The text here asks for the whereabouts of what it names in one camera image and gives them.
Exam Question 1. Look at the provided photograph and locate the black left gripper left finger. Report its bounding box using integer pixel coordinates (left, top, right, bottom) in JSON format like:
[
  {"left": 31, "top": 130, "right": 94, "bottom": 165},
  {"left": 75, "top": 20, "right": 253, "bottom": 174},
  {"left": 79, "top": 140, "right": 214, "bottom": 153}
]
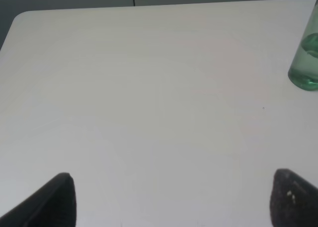
[{"left": 0, "top": 172, "right": 77, "bottom": 227}]

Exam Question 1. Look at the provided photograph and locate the green transparent water bottle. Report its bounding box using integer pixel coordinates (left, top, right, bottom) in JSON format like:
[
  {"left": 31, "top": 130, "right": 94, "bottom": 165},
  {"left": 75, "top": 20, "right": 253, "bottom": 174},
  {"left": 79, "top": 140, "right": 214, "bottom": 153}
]
[{"left": 288, "top": 5, "right": 318, "bottom": 91}]

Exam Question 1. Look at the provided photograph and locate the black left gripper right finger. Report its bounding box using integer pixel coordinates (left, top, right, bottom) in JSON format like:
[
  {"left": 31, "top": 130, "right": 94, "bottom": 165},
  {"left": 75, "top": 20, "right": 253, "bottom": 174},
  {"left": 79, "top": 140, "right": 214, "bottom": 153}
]
[{"left": 270, "top": 168, "right": 318, "bottom": 227}]

